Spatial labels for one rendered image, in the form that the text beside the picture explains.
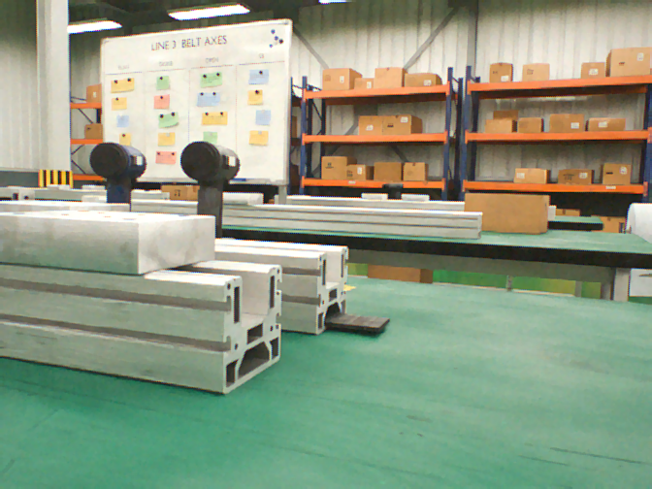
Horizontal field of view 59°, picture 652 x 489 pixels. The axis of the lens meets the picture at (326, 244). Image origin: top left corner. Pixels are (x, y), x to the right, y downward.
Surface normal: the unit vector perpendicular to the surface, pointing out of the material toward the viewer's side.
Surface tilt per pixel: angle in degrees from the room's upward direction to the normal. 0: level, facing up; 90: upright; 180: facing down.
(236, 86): 90
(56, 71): 90
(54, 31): 90
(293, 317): 90
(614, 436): 0
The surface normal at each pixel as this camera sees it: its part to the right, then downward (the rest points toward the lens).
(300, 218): -0.37, 0.08
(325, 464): 0.03, -0.99
